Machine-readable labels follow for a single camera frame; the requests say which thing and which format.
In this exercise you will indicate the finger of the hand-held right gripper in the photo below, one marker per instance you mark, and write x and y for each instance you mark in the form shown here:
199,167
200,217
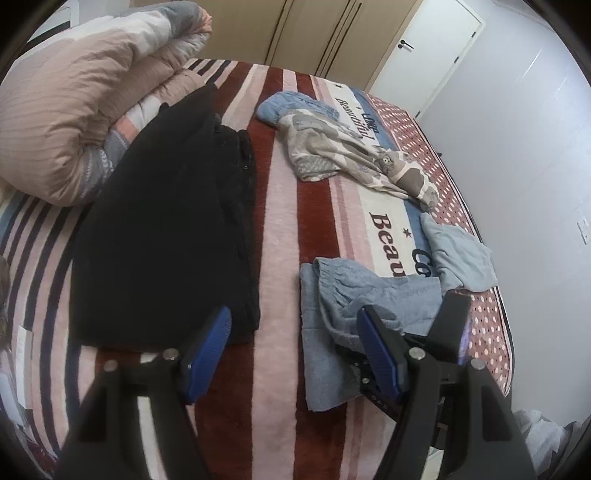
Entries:
450,323

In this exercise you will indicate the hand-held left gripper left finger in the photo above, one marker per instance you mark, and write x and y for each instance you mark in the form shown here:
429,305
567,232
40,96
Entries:
207,355

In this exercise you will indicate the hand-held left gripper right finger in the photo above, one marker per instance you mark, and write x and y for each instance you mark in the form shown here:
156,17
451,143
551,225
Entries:
378,355

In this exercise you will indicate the blue-grey pants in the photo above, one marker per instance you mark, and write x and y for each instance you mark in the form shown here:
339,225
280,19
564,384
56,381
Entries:
323,360

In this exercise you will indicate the black pants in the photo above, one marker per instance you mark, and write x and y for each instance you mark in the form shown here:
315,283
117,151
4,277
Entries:
161,230

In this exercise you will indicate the light blue folded garment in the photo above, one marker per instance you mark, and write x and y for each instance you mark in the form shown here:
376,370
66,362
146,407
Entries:
461,258

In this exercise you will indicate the grey white cloth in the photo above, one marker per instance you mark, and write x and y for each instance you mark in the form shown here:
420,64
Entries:
545,436

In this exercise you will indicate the striped printed blanket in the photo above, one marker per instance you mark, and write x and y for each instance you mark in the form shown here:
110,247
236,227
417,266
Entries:
281,221

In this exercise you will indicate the white paper sheet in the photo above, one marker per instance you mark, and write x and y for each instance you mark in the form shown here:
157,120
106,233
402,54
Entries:
24,350

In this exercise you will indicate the beige patterned garment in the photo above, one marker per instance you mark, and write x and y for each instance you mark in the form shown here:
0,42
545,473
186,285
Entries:
332,152

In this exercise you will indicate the blue textured garment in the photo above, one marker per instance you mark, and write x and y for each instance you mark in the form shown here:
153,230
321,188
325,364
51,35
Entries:
281,104

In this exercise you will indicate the white door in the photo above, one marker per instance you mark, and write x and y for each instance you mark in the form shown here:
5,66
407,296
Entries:
429,60

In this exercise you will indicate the rolled pink grey quilt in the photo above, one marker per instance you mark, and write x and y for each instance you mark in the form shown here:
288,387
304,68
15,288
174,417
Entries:
60,115

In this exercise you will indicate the wooden wardrobe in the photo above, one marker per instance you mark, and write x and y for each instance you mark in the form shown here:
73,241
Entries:
304,32

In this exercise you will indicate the white wall socket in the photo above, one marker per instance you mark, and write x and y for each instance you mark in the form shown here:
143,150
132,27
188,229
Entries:
585,232

